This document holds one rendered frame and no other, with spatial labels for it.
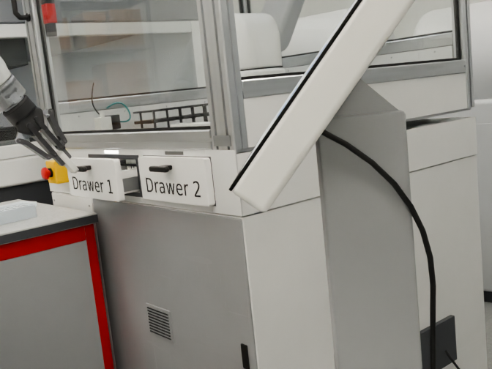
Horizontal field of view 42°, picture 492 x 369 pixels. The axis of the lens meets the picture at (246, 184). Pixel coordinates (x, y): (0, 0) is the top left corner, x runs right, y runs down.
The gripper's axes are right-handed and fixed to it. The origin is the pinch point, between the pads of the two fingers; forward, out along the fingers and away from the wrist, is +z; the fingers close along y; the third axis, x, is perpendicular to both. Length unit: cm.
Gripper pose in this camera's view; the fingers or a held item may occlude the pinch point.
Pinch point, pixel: (66, 162)
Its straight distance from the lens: 176.4
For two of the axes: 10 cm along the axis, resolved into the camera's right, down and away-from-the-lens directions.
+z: 5.2, 7.1, 4.8
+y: 5.6, -7.1, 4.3
